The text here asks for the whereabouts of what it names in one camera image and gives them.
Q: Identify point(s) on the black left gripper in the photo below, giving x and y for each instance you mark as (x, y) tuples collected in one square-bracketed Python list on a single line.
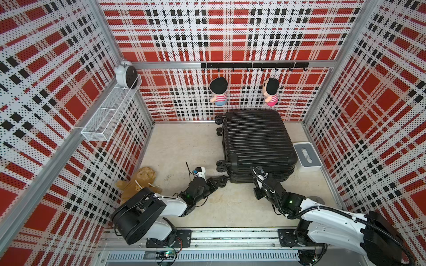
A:
[(213, 187)]

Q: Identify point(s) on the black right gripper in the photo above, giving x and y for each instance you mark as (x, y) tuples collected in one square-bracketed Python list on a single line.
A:
[(257, 194)]

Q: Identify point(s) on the black ribbed hard suitcase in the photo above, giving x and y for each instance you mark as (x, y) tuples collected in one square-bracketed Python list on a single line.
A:
[(255, 138)]

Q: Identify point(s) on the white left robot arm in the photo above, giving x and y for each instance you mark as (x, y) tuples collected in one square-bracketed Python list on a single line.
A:
[(146, 214)]

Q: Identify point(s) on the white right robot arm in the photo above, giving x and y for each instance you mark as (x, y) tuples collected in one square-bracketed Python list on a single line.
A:
[(370, 235)]

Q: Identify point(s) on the white grey tissue box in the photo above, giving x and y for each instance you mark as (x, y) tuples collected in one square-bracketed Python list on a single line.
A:
[(308, 159)]

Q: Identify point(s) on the brown teddy bear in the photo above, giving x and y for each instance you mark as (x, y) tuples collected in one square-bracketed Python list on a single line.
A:
[(143, 178)]

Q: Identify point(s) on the doll with pink skirt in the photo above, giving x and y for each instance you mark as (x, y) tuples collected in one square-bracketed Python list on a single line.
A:
[(269, 91)]

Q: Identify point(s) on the green circuit board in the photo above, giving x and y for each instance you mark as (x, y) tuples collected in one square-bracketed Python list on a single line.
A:
[(166, 257)]

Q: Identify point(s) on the doll with blue shorts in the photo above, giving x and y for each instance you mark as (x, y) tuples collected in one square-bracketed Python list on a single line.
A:
[(218, 87)]

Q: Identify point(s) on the white alarm clock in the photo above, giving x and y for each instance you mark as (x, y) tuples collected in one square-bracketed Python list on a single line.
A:
[(126, 75)]

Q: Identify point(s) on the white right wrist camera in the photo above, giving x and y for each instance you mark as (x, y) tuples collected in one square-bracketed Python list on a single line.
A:
[(260, 176)]

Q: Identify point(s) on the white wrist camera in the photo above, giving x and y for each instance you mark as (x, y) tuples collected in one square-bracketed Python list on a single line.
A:
[(199, 172), (260, 176)]

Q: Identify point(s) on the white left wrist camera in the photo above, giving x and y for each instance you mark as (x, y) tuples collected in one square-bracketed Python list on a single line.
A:
[(199, 172)]

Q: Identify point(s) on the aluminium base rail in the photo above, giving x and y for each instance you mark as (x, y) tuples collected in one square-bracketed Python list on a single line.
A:
[(209, 246)]

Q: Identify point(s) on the black wall hook rail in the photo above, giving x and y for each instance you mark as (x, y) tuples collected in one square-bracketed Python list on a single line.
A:
[(259, 65)]

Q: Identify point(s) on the white wire mesh shelf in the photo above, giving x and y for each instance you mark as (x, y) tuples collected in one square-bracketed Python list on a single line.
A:
[(105, 120)]

